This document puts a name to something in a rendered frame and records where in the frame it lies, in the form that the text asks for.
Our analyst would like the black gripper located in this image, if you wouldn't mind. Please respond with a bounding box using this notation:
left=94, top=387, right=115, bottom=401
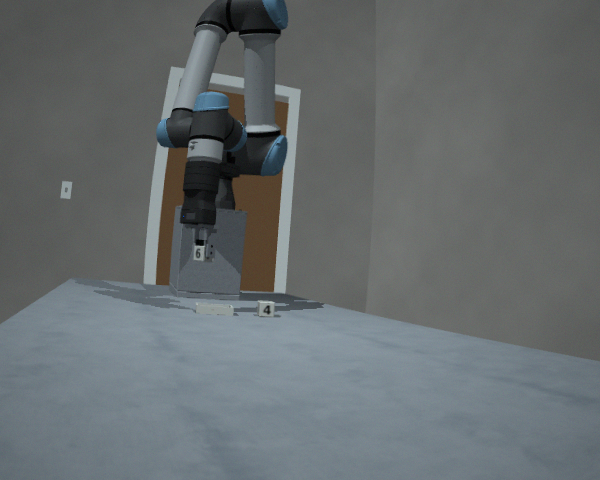
left=180, top=139, right=241, bottom=258

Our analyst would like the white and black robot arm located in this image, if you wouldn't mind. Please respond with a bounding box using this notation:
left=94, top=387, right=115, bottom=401
left=156, top=0, right=288, bottom=176

